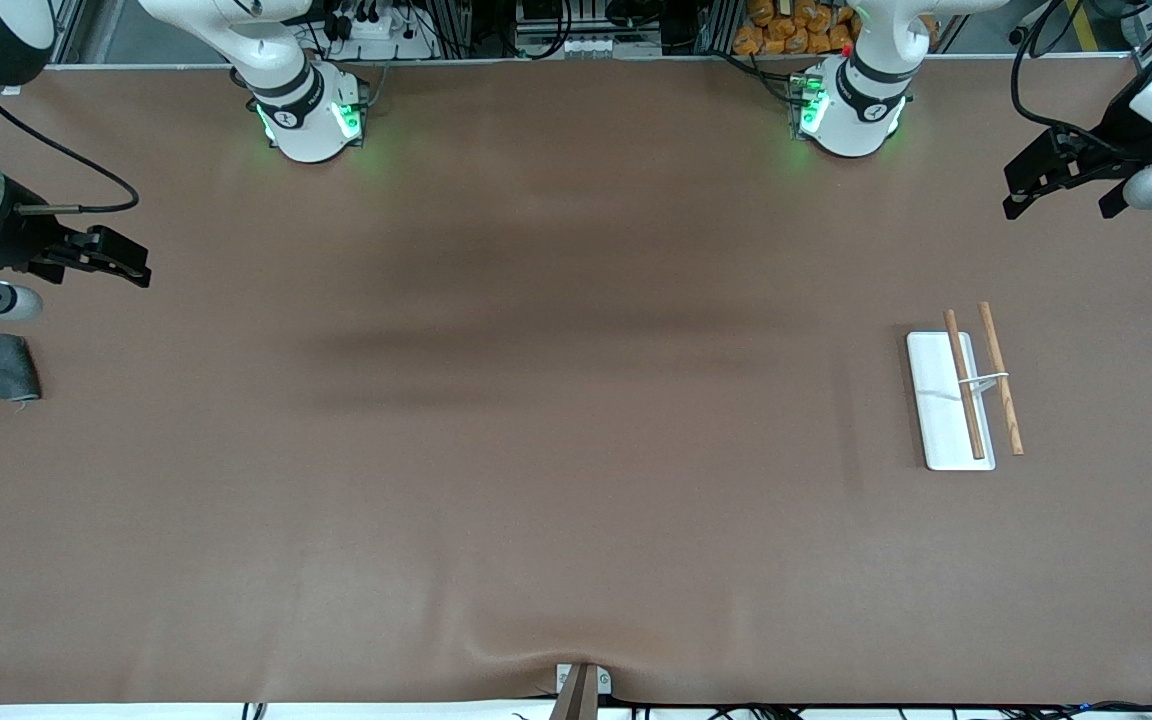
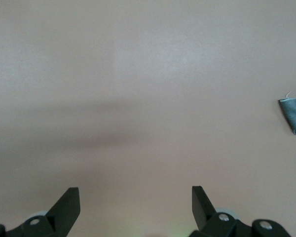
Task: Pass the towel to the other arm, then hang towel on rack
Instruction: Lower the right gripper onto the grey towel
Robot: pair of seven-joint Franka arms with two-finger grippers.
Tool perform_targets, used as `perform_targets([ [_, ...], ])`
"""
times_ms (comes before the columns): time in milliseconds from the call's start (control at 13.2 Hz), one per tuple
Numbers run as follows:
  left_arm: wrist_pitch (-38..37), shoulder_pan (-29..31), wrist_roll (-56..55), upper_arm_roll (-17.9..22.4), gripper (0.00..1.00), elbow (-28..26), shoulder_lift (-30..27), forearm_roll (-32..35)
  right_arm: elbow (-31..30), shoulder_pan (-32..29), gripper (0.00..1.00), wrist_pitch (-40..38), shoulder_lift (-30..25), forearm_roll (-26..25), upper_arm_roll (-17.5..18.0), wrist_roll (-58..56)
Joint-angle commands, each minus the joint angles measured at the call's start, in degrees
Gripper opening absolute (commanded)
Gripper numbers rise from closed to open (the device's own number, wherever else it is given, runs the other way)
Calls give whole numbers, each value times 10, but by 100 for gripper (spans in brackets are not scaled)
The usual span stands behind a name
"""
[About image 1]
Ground brown table cover mat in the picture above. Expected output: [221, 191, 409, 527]
[0, 55, 1152, 707]

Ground orange snack bags pile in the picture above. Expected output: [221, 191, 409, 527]
[733, 0, 862, 57]

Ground white rack with wooden rods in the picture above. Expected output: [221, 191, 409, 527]
[906, 302, 1025, 472]

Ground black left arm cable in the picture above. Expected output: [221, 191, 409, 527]
[1010, 0, 1137, 161]

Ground brown metal table clamp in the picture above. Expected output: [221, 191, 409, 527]
[555, 662, 613, 720]

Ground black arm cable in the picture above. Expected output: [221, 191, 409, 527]
[0, 85, 141, 217]
[1010, 0, 1137, 161]

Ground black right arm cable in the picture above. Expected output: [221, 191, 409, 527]
[0, 85, 141, 217]

